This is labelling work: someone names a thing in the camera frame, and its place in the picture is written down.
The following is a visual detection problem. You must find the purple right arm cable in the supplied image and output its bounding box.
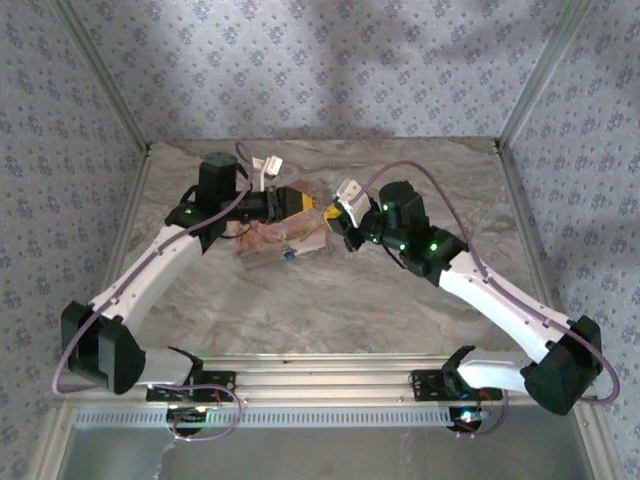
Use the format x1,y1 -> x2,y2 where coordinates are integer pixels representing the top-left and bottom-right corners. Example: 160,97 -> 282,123
355,159 -> 622,404

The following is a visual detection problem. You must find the aluminium frame post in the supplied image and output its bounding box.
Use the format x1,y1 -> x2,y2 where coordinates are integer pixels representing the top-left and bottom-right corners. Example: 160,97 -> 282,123
497,0 -> 599,151
49,0 -> 153,154

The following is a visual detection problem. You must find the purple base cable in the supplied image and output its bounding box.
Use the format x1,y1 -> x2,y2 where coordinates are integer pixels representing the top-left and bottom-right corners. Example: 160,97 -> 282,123
452,389 -> 510,441
167,383 -> 244,442

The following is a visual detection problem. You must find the grey metal panel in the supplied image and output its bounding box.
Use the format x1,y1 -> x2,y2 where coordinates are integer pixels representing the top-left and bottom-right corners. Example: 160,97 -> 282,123
64,404 -> 596,480

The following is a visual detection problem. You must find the black base controller board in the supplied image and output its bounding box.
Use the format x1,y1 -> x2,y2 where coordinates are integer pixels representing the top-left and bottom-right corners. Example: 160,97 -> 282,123
447,405 -> 489,434
167,405 -> 216,436

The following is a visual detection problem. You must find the aluminium table side rail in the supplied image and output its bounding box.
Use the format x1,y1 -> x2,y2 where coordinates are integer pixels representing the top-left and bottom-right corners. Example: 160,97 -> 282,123
494,142 -> 576,361
77,147 -> 154,366

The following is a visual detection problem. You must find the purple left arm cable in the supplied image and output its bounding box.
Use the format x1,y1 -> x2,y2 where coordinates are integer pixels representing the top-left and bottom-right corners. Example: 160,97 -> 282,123
52,141 -> 257,399

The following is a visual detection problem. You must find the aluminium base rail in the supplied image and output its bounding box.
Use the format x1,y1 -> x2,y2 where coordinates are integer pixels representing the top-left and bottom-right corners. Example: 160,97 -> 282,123
54,352 -> 599,405

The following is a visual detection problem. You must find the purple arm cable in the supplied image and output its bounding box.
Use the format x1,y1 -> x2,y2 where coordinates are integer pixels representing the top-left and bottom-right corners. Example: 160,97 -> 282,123
52,141 -> 257,399
355,159 -> 622,404

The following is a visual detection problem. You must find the pink floral box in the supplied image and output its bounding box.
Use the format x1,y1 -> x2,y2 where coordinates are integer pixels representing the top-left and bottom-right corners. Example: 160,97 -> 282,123
233,175 -> 332,269

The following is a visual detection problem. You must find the grey slotted cable duct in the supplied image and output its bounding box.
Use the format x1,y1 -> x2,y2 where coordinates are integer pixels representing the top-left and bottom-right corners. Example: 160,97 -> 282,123
74,407 -> 484,431

